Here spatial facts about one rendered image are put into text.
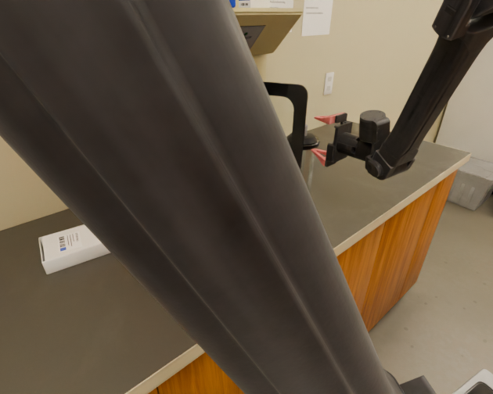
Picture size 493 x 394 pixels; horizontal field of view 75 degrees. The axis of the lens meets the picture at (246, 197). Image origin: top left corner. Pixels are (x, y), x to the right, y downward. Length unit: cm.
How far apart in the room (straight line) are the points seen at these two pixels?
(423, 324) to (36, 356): 186
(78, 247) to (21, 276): 14
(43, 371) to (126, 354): 14
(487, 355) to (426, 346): 29
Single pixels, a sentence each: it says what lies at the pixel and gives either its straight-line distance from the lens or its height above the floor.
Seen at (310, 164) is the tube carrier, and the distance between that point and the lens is 100.
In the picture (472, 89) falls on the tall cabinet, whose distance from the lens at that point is 360.
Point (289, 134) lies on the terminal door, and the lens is 64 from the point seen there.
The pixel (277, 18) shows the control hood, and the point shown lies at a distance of 79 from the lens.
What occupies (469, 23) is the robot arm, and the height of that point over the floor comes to 149.
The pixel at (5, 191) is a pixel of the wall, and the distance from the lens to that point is 119.
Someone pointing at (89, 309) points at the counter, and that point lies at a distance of 81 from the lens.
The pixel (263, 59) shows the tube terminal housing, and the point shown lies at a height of 139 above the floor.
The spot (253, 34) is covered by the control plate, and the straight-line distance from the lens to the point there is 79.
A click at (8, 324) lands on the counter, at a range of 87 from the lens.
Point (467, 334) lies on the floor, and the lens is 221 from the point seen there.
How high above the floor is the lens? 150
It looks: 30 degrees down
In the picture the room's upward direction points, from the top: straight up
